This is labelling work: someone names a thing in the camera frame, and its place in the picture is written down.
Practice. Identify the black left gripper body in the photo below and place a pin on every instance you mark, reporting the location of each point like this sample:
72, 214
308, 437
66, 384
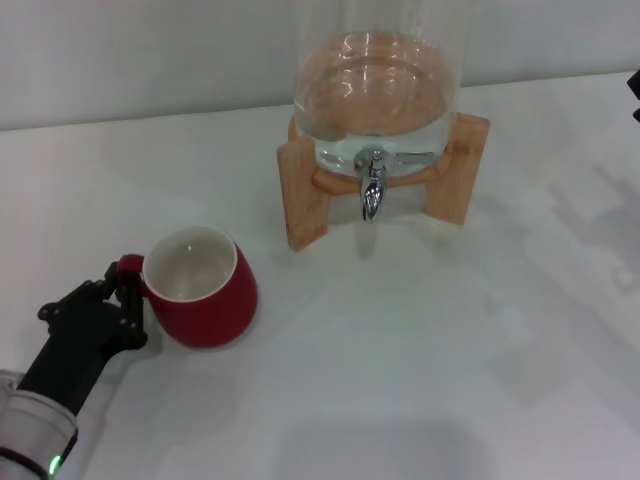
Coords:
75, 350

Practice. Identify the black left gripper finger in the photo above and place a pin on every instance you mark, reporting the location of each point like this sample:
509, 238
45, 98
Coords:
85, 295
132, 315

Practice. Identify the red cup with white inside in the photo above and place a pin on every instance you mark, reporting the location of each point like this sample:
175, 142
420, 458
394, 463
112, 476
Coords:
215, 315

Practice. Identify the chrome faucet with lever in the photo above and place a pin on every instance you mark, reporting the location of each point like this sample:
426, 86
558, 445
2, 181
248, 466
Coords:
371, 192

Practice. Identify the wooden dispenser stand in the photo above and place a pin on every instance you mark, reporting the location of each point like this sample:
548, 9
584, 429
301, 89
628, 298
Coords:
305, 200

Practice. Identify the clear glass water dispenser jar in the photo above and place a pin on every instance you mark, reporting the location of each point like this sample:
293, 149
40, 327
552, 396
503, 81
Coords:
375, 75

